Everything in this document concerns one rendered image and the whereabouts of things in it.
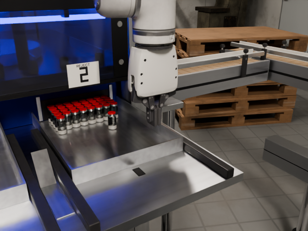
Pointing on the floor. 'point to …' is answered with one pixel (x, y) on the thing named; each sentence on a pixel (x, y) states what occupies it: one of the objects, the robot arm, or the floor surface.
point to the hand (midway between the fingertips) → (154, 115)
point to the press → (222, 14)
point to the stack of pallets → (271, 90)
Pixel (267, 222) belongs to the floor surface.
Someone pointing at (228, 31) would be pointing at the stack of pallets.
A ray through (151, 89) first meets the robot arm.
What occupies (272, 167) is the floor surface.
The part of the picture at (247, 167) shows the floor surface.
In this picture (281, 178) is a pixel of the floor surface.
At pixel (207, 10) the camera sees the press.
